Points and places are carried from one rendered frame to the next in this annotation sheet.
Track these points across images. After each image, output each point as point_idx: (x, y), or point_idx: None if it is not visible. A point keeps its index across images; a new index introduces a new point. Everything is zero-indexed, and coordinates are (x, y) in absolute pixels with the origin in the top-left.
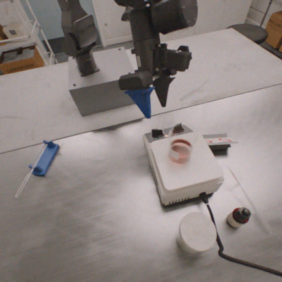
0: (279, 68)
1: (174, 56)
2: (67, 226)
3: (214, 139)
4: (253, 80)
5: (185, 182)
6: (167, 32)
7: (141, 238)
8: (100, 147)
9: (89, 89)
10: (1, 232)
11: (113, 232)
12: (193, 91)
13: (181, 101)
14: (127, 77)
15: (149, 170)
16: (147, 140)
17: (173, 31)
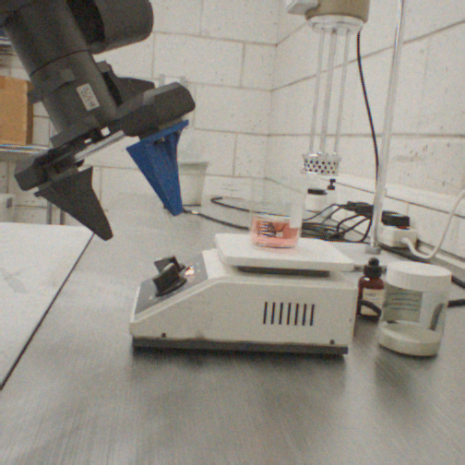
0: (51, 229)
1: (143, 84)
2: None
3: None
4: (55, 244)
5: (337, 253)
6: (117, 43)
7: (431, 389)
8: (100, 420)
9: None
10: None
11: (432, 422)
12: (7, 278)
13: (29, 292)
14: (162, 89)
15: (244, 357)
16: (189, 289)
17: (123, 44)
